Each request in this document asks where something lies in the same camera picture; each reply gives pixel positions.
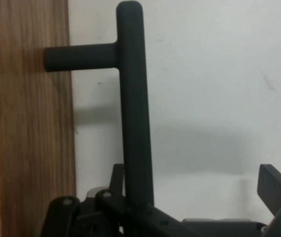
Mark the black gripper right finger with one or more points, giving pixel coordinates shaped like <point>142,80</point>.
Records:
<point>276,190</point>

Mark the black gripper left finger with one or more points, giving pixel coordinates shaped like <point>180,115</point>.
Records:
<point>101,214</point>

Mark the wooden drawer cabinet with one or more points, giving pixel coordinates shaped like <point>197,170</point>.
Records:
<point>27,123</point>

